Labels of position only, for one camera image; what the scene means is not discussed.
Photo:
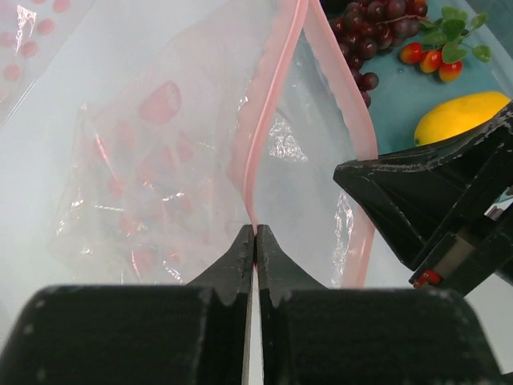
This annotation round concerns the zip bag red dots back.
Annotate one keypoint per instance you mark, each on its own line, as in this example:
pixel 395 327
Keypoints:
pixel 32 32

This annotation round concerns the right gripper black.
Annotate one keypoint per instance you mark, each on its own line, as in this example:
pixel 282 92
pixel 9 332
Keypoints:
pixel 443 208

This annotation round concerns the purple grape bunch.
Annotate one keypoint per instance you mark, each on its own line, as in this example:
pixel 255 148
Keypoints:
pixel 366 29

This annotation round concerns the yellow mango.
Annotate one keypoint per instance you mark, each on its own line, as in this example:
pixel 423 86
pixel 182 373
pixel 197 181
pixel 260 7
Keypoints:
pixel 459 115

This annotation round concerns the red cherries with green leaves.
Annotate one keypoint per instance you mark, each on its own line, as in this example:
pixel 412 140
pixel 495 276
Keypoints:
pixel 444 44

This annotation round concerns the clear zip bag red dots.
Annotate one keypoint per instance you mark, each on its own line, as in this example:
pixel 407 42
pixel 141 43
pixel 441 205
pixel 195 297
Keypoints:
pixel 241 120

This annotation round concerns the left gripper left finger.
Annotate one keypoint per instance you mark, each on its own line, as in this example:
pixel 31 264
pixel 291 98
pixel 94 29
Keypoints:
pixel 191 334

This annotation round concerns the teal transparent plastic tray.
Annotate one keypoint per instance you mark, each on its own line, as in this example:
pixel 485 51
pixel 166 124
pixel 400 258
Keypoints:
pixel 405 94

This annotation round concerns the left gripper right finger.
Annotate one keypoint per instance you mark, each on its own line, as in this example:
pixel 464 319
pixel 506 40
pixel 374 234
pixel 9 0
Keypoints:
pixel 315 335

